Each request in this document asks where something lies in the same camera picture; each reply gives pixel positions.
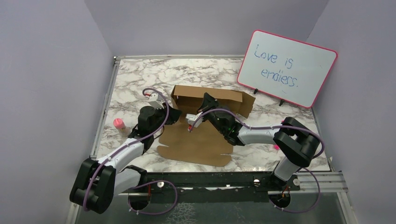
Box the brown cardboard box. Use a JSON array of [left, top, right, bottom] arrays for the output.
[[157, 85, 255, 167]]

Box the pink capped small bottle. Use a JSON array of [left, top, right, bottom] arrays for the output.
[[113, 118, 130, 137]]

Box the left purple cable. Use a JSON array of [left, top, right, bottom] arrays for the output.
[[83, 88, 179, 216]]

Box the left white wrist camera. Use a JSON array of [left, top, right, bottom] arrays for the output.
[[145, 93, 164, 109]]

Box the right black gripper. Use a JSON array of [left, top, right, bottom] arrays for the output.
[[196, 93, 226, 135]]

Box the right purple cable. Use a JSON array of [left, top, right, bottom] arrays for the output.
[[188, 108, 325, 215]]

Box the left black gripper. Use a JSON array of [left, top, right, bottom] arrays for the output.
[[150, 102, 183, 134]]

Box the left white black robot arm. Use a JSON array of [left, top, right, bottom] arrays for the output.
[[69, 106, 182, 214]]

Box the purple cable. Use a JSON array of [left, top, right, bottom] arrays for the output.
[[83, 88, 179, 216], [188, 108, 325, 215]]

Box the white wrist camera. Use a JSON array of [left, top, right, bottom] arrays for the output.
[[145, 93, 164, 109], [185, 112, 203, 132]]

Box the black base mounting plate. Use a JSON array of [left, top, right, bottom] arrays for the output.
[[114, 171, 300, 205]]

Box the pink framed whiteboard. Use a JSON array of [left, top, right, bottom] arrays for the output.
[[237, 30, 338, 108]]

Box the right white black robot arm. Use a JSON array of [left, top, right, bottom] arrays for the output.
[[187, 93, 323, 190]]

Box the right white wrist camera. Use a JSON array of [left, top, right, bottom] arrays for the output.
[[185, 112, 203, 132]]

